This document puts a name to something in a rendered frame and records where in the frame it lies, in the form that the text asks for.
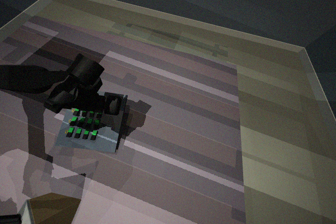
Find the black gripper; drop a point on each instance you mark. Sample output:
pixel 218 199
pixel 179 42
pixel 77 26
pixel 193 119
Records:
pixel 97 103

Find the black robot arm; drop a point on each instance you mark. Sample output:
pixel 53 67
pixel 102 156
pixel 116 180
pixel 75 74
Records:
pixel 84 73

